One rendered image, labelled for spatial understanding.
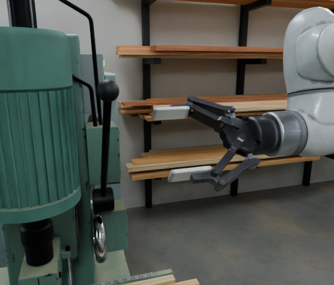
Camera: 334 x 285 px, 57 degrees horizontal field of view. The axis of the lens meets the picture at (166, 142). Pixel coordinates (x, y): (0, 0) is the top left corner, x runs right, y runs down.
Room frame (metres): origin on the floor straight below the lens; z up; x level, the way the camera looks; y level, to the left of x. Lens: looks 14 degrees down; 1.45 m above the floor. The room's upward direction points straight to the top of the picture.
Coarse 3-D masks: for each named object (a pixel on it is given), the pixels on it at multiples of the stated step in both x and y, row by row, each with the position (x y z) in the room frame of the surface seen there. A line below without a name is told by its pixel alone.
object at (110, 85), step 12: (108, 84) 0.46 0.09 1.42; (108, 96) 0.46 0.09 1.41; (108, 108) 0.49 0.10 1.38; (108, 120) 0.51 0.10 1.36; (108, 132) 0.53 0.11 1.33; (108, 144) 0.56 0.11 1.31; (108, 156) 0.59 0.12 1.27; (96, 192) 0.69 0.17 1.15; (108, 192) 0.70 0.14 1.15; (96, 204) 0.68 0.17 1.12; (108, 204) 0.68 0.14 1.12
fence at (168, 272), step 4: (156, 272) 0.65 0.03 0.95; (160, 272) 0.65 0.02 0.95; (164, 272) 0.65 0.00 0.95; (168, 272) 0.65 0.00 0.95; (152, 276) 0.63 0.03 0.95; (156, 276) 0.64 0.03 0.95; (160, 276) 0.64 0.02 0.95; (132, 280) 0.62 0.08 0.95; (136, 280) 0.62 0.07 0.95; (140, 280) 0.62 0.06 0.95; (112, 284) 0.61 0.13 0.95; (116, 284) 0.61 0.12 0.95; (120, 284) 0.61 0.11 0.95
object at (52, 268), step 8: (56, 240) 0.61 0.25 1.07; (56, 248) 0.58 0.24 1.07; (24, 256) 0.55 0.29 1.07; (56, 256) 0.55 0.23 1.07; (24, 264) 0.52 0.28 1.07; (48, 264) 0.52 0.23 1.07; (56, 264) 0.52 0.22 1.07; (24, 272) 0.50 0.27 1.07; (32, 272) 0.50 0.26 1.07; (40, 272) 0.50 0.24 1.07; (48, 272) 0.50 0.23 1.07; (56, 272) 0.50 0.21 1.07; (24, 280) 0.48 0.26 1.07; (32, 280) 0.48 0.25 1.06; (40, 280) 0.49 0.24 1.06; (48, 280) 0.49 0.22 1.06; (56, 280) 0.50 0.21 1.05
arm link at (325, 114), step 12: (288, 96) 0.63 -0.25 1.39; (300, 96) 0.60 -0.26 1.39; (312, 96) 0.59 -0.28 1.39; (324, 96) 0.58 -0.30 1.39; (288, 108) 0.62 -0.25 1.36; (300, 108) 0.59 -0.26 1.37; (312, 108) 0.58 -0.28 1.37; (324, 108) 0.57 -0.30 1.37; (312, 120) 0.57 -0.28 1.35; (324, 120) 0.56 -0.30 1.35; (312, 132) 0.56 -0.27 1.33; (324, 132) 0.56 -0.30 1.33; (312, 144) 0.56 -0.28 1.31; (324, 144) 0.56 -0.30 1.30; (312, 156) 0.59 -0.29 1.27
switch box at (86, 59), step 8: (80, 56) 0.83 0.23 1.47; (88, 56) 0.83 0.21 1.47; (88, 64) 0.83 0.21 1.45; (88, 72) 0.83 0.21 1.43; (88, 80) 0.83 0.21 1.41; (88, 96) 0.83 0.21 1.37; (88, 104) 0.83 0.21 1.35; (96, 104) 0.84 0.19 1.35; (88, 112) 0.83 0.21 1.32; (96, 112) 0.84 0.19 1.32
